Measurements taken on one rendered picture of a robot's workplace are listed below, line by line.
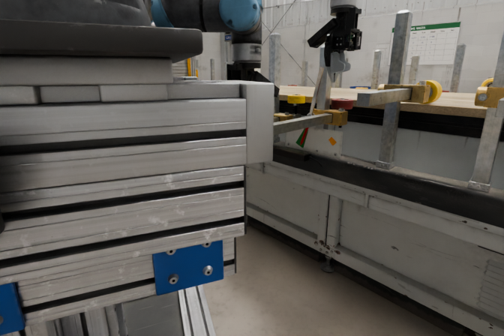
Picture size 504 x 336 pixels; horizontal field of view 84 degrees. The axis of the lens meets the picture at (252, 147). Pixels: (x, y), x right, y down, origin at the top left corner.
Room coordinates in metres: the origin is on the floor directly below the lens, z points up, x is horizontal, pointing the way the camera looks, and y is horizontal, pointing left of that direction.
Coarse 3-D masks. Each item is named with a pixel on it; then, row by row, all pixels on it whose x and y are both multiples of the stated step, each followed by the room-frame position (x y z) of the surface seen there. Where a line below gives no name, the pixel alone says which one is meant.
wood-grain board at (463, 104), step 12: (312, 96) 1.30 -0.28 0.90; (336, 96) 1.30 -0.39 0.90; (348, 96) 1.30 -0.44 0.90; (444, 96) 1.30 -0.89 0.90; (456, 96) 1.30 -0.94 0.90; (468, 96) 1.30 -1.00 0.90; (384, 108) 1.05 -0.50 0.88; (408, 108) 0.99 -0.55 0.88; (420, 108) 0.97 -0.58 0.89; (432, 108) 0.94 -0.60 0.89; (444, 108) 0.92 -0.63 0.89; (456, 108) 0.89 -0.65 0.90; (468, 108) 0.87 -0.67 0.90; (480, 108) 0.85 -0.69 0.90
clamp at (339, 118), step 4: (316, 112) 1.06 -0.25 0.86; (320, 112) 1.05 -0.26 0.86; (324, 112) 1.03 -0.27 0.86; (328, 112) 1.02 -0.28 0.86; (332, 112) 1.01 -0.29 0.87; (336, 112) 1.00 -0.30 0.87; (340, 112) 0.99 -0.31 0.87; (344, 112) 1.00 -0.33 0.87; (332, 116) 1.01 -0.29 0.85; (336, 116) 1.00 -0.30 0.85; (340, 116) 0.99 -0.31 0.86; (344, 116) 1.00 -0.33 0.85; (332, 120) 1.01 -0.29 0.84; (336, 120) 1.00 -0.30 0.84; (340, 120) 0.99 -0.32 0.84; (344, 120) 1.01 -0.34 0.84; (332, 124) 1.01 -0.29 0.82; (336, 124) 1.00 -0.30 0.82; (340, 124) 0.99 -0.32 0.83; (344, 124) 1.01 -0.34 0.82
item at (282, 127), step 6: (324, 114) 1.00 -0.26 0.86; (330, 114) 1.00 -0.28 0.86; (288, 120) 0.87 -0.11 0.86; (294, 120) 0.87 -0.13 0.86; (300, 120) 0.88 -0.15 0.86; (306, 120) 0.90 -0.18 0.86; (312, 120) 0.92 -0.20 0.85; (318, 120) 0.95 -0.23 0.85; (324, 120) 0.97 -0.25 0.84; (330, 120) 1.00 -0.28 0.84; (276, 126) 0.80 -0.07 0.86; (282, 126) 0.82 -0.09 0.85; (288, 126) 0.83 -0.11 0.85; (294, 126) 0.86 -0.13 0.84; (300, 126) 0.88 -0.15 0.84; (306, 126) 0.90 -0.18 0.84; (312, 126) 0.92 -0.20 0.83; (276, 132) 0.80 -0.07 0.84; (282, 132) 0.82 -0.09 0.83
